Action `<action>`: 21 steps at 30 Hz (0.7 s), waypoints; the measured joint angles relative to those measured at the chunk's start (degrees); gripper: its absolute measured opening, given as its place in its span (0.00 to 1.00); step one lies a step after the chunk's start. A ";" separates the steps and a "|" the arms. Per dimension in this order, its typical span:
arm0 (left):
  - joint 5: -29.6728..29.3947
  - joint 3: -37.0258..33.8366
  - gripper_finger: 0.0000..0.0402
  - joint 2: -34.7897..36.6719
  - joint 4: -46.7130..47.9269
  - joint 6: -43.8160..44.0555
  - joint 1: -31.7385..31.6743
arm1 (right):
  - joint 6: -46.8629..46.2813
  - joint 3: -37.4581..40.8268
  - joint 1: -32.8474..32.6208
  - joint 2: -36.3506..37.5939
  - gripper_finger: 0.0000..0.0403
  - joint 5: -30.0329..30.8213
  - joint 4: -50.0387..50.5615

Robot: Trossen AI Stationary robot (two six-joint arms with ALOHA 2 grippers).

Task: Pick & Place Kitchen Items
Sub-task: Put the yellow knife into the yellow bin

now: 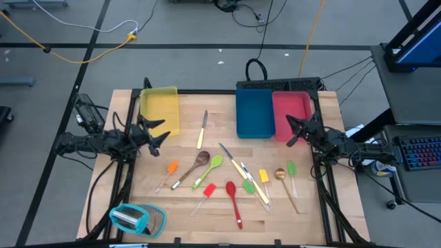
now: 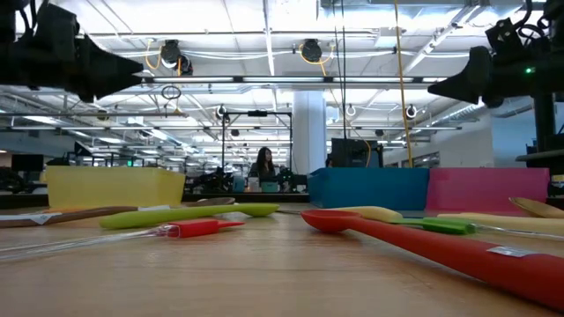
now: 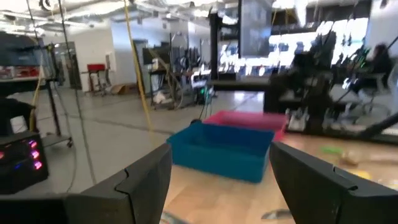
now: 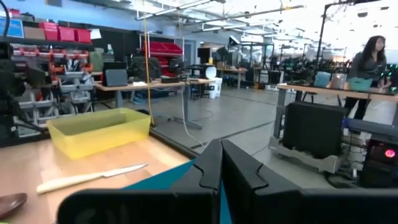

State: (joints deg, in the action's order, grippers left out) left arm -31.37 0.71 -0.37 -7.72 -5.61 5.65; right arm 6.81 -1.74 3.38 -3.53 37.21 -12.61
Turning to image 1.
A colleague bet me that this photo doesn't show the red silicone spoon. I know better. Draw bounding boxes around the red silicone spoon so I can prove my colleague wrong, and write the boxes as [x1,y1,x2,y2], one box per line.
[225,180,244,230]

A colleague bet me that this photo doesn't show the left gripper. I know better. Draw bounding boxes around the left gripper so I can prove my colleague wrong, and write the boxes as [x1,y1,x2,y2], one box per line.
[127,115,172,158]

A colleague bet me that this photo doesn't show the black mesh power supply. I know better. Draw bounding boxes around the black mesh power supply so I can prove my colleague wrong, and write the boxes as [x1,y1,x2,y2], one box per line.
[71,93,106,135]

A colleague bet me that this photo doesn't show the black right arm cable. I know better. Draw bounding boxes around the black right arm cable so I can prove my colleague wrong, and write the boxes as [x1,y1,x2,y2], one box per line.
[358,165,441,225]

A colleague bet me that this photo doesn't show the white blue yellow can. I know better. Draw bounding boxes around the white blue yellow can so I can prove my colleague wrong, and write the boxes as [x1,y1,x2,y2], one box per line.
[371,160,397,178]

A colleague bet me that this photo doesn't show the yellow floor extension cable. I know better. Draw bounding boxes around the yellow floor extension cable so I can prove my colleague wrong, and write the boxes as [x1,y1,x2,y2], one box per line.
[0,10,138,65]

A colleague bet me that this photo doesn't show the yellow spatula clear handle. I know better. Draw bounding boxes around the yellow spatula clear handle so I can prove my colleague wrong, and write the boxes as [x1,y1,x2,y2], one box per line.
[258,168,274,209]

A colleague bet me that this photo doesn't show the black chair base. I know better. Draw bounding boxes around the black chair base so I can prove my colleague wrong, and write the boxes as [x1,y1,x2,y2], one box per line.
[0,105,14,124]

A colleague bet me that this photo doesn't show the thin black floor cable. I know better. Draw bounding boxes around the thin black floor cable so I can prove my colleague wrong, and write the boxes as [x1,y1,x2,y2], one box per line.
[136,0,159,34]

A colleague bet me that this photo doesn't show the orange spatula clear handle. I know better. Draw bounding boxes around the orange spatula clear handle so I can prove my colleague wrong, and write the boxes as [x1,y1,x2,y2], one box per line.
[154,160,180,194]

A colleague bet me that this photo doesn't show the red spatula clear handle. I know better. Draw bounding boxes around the red spatula clear handle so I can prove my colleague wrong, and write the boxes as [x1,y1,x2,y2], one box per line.
[189,183,217,218]

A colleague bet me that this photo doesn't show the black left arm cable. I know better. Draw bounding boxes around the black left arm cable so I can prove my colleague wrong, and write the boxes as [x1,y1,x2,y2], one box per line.
[85,158,117,236]

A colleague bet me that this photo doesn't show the yellow hanging power cable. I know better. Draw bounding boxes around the yellow hanging power cable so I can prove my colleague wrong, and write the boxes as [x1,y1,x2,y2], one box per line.
[297,0,327,79]

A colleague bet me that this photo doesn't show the wooden spoon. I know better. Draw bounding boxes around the wooden spoon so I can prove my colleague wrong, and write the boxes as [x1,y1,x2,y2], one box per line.
[170,150,211,191]

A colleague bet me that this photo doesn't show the black diagonal desk bar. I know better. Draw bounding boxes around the black diagonal desk bar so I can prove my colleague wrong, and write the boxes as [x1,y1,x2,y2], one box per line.
[349,108,396,144]

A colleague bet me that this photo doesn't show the black perforated power box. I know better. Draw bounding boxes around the black perforated power box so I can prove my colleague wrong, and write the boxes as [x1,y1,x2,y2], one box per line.
[236,76,324,92]

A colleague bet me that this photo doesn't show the white floor cable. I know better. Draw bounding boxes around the white floor cable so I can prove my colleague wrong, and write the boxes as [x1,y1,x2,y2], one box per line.
[31,0,140,34]

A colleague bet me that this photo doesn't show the yellow plastic bin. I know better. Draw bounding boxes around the yellow plastic bin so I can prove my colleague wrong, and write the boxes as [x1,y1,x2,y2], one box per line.
[139,85,181,137]

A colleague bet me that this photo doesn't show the green spatula clear handle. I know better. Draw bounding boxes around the green spatula clear handle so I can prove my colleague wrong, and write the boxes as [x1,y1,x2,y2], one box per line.
[287,161,298,200]
[242,179,271,214]

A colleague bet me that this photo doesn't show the lime green silicone spoon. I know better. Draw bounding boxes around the lime green silicone spoon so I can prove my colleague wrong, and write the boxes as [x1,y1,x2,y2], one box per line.
[191,154,224,192]

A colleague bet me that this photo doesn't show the monitor on black stand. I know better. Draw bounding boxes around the monitor on black stand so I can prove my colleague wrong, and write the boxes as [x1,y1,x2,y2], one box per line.
[383,0,441,74]

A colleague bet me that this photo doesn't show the rainbow backlit keyboard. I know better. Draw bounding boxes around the rainbow backlit keyboard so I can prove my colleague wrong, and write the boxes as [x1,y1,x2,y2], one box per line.
[394,135,441,172]

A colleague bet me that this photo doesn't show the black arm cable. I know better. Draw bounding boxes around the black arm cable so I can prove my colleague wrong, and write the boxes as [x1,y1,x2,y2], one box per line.
[85,158,117,236]
[358,165,441,225]

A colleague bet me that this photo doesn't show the cream handled steel knife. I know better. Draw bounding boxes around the cream handled steel knife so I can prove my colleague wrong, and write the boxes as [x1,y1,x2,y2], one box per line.
[240,161,271,205]
[218,142,249,180]
[196,110,209,150]

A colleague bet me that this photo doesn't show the black floor cable tangle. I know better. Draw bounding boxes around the black floor cable tangle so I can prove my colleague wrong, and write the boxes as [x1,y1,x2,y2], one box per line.
[213,0,289,34]

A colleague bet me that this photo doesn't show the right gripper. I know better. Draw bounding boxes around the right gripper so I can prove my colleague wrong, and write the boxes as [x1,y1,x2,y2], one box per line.
[285,115,327,148]

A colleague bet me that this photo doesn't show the black looped floor cable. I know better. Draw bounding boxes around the black looped floor cable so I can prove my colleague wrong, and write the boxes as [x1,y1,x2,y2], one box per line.
[245,0,275,82]

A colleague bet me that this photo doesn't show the pink plastic bin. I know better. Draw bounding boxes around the pink plastic bin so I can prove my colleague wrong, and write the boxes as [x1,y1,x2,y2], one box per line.
[271,90,314,143]

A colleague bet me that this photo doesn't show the grey desk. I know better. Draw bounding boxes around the grey desk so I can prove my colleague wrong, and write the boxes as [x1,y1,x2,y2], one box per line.
[383,123,441,204]
[370,43,441,125]

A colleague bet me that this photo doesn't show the blue plastic bin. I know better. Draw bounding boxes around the blue plastic bin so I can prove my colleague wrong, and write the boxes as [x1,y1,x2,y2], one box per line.
[235,88,276,140]

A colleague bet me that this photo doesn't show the grey floor stand foot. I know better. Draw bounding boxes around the grey floor stand foot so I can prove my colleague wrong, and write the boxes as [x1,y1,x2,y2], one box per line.
[0,76,36,87]

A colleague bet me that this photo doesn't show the gold metal spoon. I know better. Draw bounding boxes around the gold metal spoon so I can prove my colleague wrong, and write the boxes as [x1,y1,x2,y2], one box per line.
[274,167,300,215]

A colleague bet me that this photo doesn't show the thin black desk cable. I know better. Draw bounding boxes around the thin black desk cable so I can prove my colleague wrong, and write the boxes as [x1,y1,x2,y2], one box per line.
[334,61,375,92]
[318,55,373,81]
[339,65,376,107]

